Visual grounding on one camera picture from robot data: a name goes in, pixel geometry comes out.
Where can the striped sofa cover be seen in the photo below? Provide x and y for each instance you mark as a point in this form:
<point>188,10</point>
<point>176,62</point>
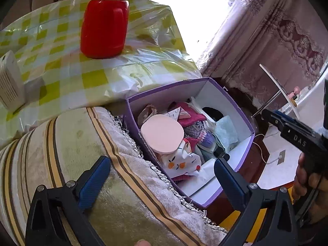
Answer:
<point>76,138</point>

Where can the green checked tablecloth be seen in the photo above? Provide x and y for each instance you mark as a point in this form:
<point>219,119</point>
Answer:
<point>76,74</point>

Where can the black cloth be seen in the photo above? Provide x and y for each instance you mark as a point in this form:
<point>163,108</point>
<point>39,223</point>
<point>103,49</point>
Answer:
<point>212,112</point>

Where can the purple patterned knit cloth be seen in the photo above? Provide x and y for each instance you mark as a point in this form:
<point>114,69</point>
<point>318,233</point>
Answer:
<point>201,133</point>

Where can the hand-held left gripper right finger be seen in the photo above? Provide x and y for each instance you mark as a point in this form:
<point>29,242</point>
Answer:
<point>229,182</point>

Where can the person's right hand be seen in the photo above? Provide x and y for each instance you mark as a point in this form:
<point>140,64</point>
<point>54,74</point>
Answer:
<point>303,182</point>

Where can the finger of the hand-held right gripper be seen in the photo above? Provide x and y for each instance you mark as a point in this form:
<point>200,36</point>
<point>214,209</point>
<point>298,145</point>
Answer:
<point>278,119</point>

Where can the purple cardboard box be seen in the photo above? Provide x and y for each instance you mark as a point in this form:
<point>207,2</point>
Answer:
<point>230,100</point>

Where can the white plastic device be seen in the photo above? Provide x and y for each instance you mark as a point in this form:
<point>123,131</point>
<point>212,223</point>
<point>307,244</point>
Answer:
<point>10,84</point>

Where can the mint green cloth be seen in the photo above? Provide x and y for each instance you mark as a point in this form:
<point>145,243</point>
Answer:
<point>228,133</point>

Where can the person's left hand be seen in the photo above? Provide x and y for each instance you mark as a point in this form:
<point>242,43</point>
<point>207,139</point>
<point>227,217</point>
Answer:
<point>142,243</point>

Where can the pink round pad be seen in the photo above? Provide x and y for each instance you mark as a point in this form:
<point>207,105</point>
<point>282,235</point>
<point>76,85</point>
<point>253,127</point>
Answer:
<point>162,134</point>

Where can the red thermos flask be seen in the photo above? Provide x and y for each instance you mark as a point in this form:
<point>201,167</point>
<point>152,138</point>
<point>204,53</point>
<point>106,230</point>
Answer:
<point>105,23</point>

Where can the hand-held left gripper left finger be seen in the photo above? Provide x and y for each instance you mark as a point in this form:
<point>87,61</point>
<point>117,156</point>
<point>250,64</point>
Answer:
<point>93,182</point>

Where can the white side table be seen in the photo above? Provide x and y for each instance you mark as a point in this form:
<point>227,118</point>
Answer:
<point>279,87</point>

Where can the small pink figure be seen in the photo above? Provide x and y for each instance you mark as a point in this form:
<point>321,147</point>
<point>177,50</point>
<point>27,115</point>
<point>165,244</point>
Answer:
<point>295,91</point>

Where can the white fruit print cloth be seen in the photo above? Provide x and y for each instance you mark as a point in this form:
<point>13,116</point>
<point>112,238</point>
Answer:
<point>182,160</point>

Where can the beige floral cloth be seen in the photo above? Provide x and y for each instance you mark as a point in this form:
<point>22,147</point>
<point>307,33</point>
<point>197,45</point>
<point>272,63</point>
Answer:
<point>148,112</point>

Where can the pink lace curtain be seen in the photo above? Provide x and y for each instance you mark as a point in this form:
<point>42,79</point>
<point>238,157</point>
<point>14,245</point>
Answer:
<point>269,43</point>

